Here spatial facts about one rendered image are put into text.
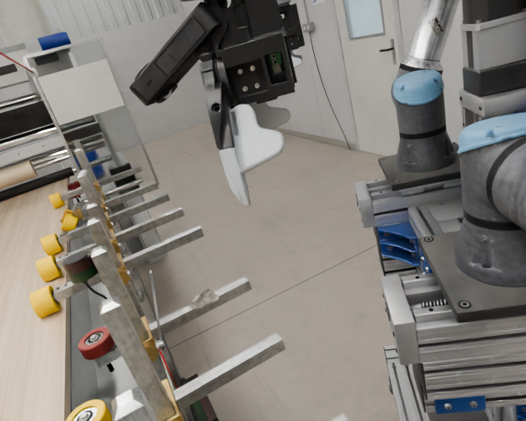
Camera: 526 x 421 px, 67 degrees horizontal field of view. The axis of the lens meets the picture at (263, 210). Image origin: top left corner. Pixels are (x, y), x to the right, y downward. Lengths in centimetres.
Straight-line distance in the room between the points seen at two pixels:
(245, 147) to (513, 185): 33
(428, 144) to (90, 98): 253
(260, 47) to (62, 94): 284
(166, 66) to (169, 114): 923
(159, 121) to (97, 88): 649
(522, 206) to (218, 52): 37
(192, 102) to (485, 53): 908
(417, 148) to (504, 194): 56
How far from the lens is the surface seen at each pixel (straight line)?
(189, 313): 111
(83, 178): 167
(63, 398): 100
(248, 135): 37
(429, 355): 75
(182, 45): 40
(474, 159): 62
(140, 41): 959
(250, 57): 38
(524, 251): 67
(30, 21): 729
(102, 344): 108
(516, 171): 56
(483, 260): 69
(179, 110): 968
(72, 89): 317
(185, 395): 92
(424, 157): 110
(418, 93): 107
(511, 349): 78
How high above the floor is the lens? 146
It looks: 23 degrees down
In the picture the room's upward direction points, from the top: 16 degrees counter-clockwise
